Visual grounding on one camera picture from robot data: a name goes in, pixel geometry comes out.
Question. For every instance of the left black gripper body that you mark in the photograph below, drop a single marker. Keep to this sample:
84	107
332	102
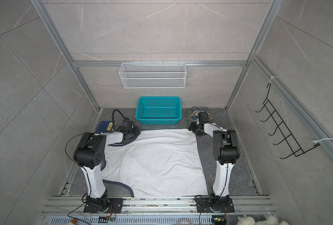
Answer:
135	132

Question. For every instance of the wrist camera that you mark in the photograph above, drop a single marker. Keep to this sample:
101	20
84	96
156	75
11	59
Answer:
127	125
203	117

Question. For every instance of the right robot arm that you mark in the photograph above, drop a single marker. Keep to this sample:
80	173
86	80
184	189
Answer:
225	151

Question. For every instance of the white wire mesh shelf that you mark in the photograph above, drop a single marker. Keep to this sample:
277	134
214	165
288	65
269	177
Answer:
153	75

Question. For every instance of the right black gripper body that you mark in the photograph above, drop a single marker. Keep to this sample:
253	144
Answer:
195	128

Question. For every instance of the teal plastic basket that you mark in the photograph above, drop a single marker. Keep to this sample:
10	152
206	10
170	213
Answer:
159	110

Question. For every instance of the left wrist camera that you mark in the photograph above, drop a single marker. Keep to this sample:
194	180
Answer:
127	125

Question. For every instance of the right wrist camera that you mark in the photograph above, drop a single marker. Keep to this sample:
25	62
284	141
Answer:
203	117

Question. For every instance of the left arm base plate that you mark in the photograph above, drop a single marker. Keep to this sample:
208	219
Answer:
105	205

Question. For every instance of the white patterned tank top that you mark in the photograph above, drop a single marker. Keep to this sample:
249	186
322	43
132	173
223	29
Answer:
159	163

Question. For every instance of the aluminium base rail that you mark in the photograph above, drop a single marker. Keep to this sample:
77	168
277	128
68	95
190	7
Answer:
249	205

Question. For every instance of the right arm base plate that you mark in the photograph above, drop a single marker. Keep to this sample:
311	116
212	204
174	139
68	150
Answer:
218	205

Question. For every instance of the black wire hook rack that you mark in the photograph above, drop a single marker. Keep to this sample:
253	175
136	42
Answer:
281	127

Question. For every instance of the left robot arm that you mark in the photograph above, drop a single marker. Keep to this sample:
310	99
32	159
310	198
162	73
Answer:
90	157

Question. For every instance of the blue book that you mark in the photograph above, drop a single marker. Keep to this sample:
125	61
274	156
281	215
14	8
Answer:
104	127

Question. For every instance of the green tank top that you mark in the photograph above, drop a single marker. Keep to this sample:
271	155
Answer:
192	114

